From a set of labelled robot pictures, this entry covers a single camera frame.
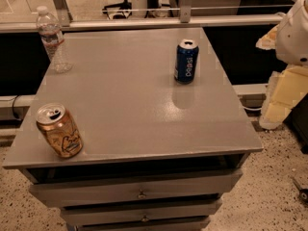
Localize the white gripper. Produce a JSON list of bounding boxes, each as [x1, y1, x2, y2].
[[256, 0, 308, 130]]

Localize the blue pepsi can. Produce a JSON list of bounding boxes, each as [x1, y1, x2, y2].
[[174, 38, 199, 84]]

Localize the orange soda can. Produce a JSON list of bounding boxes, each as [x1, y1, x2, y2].
[[36, 103, 83, 158]]

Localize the clear plastic water bottle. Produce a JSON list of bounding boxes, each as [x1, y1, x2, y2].
[[36, 6, 72, 73]]

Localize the black caster wheel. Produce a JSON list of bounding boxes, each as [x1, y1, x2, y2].
[[293, 178, 308, 203]]

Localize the grey drawer cabinet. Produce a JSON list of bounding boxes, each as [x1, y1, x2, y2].
[[2, 27, 265, 231]]

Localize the black office chair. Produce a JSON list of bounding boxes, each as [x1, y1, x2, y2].
[[102, 0, 132, 19]]

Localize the middle grey drawer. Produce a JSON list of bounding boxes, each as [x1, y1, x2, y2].
[[61, 198, 222, 225]]

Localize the grey drawer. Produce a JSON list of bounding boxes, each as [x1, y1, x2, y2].
[[61, 198, 222, 225], [30, 168, 243, 207], [78, 216, 210, 231]]

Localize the bottom grey drawer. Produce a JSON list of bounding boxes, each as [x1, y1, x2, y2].
[[78, 216, 210, 231]]

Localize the top grey drawer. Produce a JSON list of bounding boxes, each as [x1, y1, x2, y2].
[[30, 168, 243, 207]]

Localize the metal railing frame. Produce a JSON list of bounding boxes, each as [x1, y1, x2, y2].
[[0, 0, 296, 33]]

